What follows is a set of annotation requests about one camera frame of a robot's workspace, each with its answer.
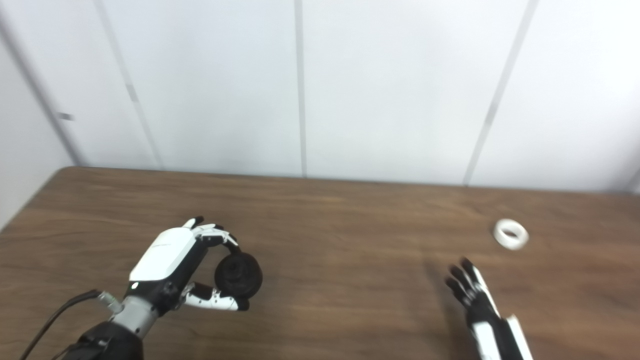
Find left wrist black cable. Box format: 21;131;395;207
19;289;123;360

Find grey wall corner strip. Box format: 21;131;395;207
0;20;86;167

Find round black gear part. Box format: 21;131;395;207
214;252;263;299

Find white plastic ring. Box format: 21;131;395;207
493;218;529;250

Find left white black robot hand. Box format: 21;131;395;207
129;216;250;316

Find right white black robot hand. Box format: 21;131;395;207
445;257;533;360

